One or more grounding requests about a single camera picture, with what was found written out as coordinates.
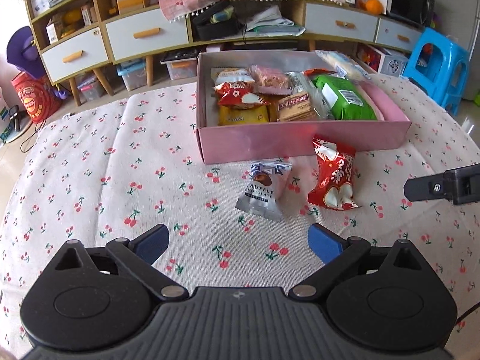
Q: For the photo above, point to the silver truffle chocolate packet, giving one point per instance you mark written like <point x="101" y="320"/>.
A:
<point x="261" y="196"/>

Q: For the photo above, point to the orange white biscuit packet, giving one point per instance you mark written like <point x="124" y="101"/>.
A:
<point x="221" y="75"/>

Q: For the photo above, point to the orange fruit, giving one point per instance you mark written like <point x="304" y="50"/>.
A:
<point x="374" y="7"/>

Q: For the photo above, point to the cherry print white cloth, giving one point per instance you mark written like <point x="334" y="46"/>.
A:
<point x="122" y="168"/>

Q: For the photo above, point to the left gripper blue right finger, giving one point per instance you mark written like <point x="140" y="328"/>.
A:
<point x="342" y="258"/>

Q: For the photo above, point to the clear wafer biscuit packet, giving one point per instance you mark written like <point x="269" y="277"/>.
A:
<point x="295" y="107"/>

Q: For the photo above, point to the yellow snack packet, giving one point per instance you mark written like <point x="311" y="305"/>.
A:
<point x="233" y="116"/>

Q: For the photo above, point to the blue plastic stool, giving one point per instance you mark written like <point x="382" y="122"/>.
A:
<point x="440" y="67"/>

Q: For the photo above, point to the green snack package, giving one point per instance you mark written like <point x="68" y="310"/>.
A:
<point x="344" y="99"/>

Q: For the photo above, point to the large red popcorn snack bag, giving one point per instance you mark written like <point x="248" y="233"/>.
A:
<point x="334" y="187"/>

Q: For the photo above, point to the clear plastic storage bin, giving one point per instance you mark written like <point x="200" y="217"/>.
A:
<point x="133" y="73"/>

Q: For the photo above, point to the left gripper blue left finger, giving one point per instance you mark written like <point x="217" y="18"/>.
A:
<point x="135" y="258"/>

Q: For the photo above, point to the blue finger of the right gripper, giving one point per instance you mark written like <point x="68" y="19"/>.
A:
<point x="424" y="188"/>

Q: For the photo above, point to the white blue bread package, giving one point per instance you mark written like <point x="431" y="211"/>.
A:
<point x="343" y="65"/>

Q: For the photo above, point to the small red snack packet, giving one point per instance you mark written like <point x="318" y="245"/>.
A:
<point x="238" y="94"/>

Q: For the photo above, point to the pink wafer snack packet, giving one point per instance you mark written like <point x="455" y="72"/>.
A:
<point x="271" y="81"/>

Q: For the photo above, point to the black bag on shelf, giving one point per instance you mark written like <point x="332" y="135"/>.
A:
<point x="217" y="21"/>

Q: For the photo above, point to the pink cardboard box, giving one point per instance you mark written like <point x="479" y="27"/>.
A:
<point x="226" y="144"/>

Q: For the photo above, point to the purple hat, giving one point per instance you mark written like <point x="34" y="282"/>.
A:
<point x="22" y="52"/>

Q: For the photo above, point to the red white barcode snack packet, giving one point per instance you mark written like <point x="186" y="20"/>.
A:
<point x="314" y="72"/>

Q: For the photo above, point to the wooden tv cabinet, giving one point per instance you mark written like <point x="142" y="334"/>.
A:
<point x="145" y="32"/>

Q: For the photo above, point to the black microwave oven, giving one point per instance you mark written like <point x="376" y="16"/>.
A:
<point x="416" y="12"/>

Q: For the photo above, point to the red round drum container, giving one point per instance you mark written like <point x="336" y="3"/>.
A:
<point x="37" y="95"/>

